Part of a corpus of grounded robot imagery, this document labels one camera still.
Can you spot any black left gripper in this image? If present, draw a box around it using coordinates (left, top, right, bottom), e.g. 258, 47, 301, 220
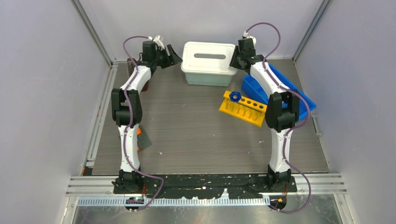
154, 45, 183, 69

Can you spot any mint green plastic bin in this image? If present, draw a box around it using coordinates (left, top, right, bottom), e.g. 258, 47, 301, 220
184, 71, 236, 87

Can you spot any white plastic bin lid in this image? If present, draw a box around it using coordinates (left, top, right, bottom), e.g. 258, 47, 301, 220
181, 42, 237, 75

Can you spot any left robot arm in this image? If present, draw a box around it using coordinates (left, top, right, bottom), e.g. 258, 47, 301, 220
111, 41, 182, 193

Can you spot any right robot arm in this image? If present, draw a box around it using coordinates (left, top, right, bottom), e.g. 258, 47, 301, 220
230, 37, 300, 192

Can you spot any blue divided plastic tray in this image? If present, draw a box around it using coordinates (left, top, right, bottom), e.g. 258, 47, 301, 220
241, 63, 317, 121

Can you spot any brown wooden metronome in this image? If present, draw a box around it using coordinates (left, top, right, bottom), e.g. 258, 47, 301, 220
127, 58, 149, 91

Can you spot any yellow test tube rack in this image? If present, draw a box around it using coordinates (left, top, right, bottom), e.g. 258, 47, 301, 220
219, 91, 267, 127

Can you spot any grey brick plate orange piece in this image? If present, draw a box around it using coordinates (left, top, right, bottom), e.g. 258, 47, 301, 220
137, 126, 152, 152

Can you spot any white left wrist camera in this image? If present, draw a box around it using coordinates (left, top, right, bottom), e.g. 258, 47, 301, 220
148, 35, 165, 50

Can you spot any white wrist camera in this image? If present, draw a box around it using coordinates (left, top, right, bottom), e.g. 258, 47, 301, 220
148, 35, 165, 50
242, 31, 256, 47

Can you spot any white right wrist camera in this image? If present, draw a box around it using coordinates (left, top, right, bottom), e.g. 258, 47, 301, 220
242, 31, 256, 47

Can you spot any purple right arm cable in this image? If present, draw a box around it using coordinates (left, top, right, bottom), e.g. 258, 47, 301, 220
244, 22, 312, 215

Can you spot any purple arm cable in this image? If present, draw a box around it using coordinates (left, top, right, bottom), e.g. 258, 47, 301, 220
244, 22, 312, 215
122, 35, 164, 211

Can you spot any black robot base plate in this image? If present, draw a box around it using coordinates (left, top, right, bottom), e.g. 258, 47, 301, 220
112, 171, 297, 208

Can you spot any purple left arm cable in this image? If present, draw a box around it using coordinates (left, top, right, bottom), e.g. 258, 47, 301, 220
122, 35, 164, 211

